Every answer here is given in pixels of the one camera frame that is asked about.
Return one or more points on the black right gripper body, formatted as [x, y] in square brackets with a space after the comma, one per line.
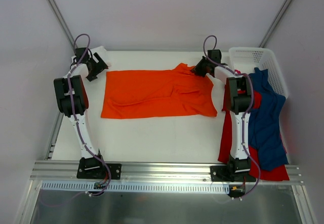
[200, 68]

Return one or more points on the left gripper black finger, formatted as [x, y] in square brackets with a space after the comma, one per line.
[99, 65]
[91, 77]

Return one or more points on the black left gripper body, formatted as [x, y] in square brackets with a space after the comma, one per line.
[96, 65]

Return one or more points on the orange t shirt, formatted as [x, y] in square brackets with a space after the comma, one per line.
[136, 94]

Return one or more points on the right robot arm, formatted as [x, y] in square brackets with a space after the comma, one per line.
[239, 100]

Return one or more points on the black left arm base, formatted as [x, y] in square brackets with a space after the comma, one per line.
[91, 168]

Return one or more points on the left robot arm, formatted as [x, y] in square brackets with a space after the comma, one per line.
[72, 101]

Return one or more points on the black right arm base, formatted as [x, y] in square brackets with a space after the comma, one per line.
[221, 173]

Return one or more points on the white folded t shirt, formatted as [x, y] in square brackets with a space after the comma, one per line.
[102, 52]

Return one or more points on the white plastic basket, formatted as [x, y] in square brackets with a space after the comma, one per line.
[245, 59]

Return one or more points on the blue t shirt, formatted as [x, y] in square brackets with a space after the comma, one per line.
[264, 129]

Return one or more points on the aluminium mounting rail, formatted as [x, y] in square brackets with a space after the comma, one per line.
[132, 172]

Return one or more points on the white slotted cable duct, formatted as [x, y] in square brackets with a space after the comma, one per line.
[136, 187]

